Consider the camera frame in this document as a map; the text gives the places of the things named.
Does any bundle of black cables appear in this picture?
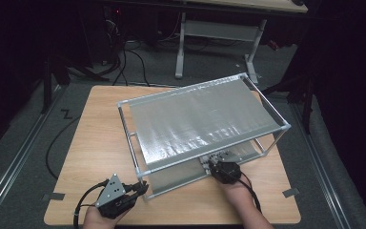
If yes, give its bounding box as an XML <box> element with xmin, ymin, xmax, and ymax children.
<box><xmin>112</xmin><ymin>39</ymin><xmax>151</xmax><ymax>88</ymax></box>

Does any left hand-held gripper black cable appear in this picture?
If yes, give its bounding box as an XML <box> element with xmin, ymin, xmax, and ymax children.
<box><xmin>71</xmin><ymin>178</ymin><xmax>111</xmax><ymax>229</ymax></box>

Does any desk with white metal legs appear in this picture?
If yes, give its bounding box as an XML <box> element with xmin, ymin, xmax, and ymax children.
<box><xmin>173</xmin><ymin>0</ymin><xmax>309</xmax><ymax>85</ymax></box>

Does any person's right hand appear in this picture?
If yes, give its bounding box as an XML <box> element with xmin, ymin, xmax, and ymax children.
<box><xmin>217</xmin><ymin>177</ymin><xmax>259</xmax><ymax>212</ymax></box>

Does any hand-held gripper black cable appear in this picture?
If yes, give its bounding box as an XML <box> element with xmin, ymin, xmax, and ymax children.
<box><xmin>71</xmin><ymin>178</ymin><xmax>111</xmax><ymax>229</ymax></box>
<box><xmin>237</xmin><ymin>171</ymin><xmax>263</xmax><ymax>214</ymax></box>

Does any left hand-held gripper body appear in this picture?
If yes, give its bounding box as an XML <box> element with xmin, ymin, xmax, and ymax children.
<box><xmin>94</xmin><ymin>173</ymin><xmax>141</xmax><ymax>220</ymax></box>

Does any person's left hand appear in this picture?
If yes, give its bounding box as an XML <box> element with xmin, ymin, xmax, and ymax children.
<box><xmin>83</xmin><ymin>203</ymin><xmax>132</xmax><ymax>229</ymax></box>

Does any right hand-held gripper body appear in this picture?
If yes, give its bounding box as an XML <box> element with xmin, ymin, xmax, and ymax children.
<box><xmin>208</xmin><ymin>152</ymin><xmax>243</xmax><ymax>185</ymax></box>

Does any right hand-held gripper black cable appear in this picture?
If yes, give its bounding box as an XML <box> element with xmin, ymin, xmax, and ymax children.
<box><xmin>237</xmin><ymin>171</ymin><xmax>263</xmax><ymax>214</ymax></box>

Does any black floor cable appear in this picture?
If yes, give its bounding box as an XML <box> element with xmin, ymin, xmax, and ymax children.
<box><xmin>45</xmin><ymin>114</ymin><xmax>82</xmax><ymax>180</ymax></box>

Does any grey tape strip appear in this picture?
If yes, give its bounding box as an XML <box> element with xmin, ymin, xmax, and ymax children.
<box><xmin>281</xmin><ymin>187</ymin><xmax>301</xmax><ymax>198</ymax></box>
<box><xmin>41</xmin><ymin>192</ymin><xmax>67</xmax><ymax>202</ymax></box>

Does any dark computer tower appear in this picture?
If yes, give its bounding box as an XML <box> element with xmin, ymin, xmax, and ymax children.
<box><xmin>102</xmin><ymin>5</ymin><xmax>126</xmax><ymax>65</ymax></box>

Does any metal floor rail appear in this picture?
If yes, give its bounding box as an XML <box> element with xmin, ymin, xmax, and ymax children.
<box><xmin>0</xmin><ymin>84</ymin><xmax>63</xmax><ymax>221</ymax></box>
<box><xmin>289</xmin><ymin>102</ymin><xmax>353</xmax><ymax>229</ymax></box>

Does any black metal stand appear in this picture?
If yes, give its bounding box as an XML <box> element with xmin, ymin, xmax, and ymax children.
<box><xmin>261</xmin><ymin>72</ymin><xmax>316</xmax><ymax>135</ymax></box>
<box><xmin>40</xmin><ymin>54</ymin><xmax>110</xmax><ymax>115</ymax></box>

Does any grey two-tier metal rack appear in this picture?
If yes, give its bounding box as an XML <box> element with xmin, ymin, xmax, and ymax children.
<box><xmin>116</xmin><ymin>72</ymin><xmax>292</xmax><ymax>201</ymax></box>

